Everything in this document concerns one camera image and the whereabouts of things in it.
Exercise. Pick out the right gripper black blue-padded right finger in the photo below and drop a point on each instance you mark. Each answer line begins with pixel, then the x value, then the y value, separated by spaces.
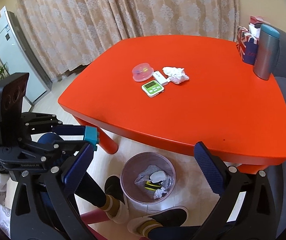
pixel 245 209

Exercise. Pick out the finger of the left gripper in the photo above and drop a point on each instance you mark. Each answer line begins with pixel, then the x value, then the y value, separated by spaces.
pixel 38 123
pixel 58 147

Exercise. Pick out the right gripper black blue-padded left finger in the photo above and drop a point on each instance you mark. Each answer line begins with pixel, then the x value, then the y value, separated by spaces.
pixel 44 204

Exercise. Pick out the blue plastic cube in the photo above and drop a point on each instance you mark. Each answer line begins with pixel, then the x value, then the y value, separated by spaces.
pixel 91 135

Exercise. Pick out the clear plastic lidded container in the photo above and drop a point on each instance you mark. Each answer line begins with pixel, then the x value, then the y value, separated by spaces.
pixel 142 72

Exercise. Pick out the white tissue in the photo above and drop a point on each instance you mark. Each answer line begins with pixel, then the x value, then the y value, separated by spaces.
pixel 159 193
pixel 175 75

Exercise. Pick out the clear plastic trash bag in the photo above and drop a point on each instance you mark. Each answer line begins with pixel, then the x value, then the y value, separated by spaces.
pixel 144 176

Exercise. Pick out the pink mesh trash bin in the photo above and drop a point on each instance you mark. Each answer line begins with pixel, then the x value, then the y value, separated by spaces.
pixel 136 165

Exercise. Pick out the yellow black trash item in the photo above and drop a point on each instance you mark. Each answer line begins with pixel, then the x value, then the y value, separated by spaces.
pixel 152 186

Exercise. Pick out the white round trash item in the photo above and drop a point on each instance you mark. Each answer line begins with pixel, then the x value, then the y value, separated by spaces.
pixel 158 176

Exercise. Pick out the red stool leg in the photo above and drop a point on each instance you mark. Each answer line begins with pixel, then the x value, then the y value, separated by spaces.
pixel 95 216

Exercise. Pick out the left slippered foot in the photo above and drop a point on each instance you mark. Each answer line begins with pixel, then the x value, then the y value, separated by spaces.
pixel 116 207

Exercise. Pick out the slippered foot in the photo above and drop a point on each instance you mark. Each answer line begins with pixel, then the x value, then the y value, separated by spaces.
pixel 168 218
pixel 116 207

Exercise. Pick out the right slippered foot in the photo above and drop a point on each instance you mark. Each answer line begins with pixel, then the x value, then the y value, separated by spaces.
pixel 168 218

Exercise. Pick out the white standing air conditioner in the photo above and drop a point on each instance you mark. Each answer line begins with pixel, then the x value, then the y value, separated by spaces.
pixel 17 55

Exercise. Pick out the green digital timer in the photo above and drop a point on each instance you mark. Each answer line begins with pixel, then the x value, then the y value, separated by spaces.
pixel 152 88

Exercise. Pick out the white rectangular device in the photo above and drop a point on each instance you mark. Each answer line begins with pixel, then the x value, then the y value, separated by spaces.
pixel 160 78

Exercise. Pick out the beige patterned curtain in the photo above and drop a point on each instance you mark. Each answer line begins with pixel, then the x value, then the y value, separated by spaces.
pixel 66 34

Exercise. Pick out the red low table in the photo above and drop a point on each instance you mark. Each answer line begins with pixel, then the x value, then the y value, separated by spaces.
pixel 238 116

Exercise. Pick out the grey teal-lidded thermos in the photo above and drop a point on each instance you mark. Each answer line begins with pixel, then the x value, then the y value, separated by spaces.
pixel 268 51

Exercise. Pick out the union jack tissue box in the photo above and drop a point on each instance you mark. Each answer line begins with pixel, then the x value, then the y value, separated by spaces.
pixel 247 45

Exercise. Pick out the pink bag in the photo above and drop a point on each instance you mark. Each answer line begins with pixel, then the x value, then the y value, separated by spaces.
pixel 254 20

